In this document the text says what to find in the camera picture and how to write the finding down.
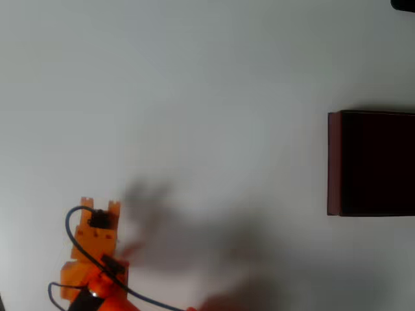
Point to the orange gripper black motor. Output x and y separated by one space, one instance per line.
96 240

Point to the red-orange robot arm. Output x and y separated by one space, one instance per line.
110 301

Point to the dark red open box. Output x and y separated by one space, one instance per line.
373 162

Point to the black object at table corner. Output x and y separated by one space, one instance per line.
405 4

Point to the orange camera mount bracket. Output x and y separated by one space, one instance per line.
97 241

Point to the black camera module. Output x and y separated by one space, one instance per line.
99 218

